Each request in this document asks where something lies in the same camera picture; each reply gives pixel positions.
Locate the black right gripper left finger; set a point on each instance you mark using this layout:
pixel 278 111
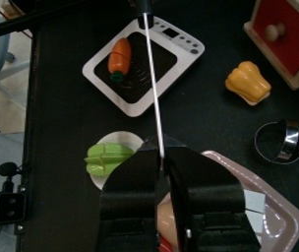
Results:
pixel 129 197

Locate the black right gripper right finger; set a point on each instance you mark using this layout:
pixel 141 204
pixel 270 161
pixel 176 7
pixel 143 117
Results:
pixel 208 203

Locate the green toy starfruit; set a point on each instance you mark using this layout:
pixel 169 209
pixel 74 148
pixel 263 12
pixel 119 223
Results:
pixel 108 157

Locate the beige toy onion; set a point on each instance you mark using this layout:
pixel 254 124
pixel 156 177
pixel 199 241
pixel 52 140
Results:
pixel 164 216

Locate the red toy bell pepper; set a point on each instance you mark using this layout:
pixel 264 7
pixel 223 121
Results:
pixel 164 245

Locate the pink plastic tray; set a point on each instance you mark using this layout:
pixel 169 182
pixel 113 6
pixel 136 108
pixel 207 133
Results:
pixel 283 223

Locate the small white plate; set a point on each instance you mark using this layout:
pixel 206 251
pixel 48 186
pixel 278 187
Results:
pixel 117 136

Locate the yellow toy bell pepper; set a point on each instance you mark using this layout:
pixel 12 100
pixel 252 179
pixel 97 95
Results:
pixel 247 82

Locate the orange toy carrot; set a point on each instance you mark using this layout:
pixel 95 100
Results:
pixel 120 57

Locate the grey tray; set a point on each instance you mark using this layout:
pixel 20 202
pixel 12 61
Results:
pixel 180 46

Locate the wooden box red drawer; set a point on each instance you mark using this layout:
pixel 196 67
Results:
pixel 287 36

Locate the black box camera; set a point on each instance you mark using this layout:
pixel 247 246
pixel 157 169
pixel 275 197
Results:
pixel 8 210

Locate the black round-headed mount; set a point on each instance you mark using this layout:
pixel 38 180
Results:
pixel 8 170

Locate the black frame bar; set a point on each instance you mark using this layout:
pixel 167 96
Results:
pixel 25 23

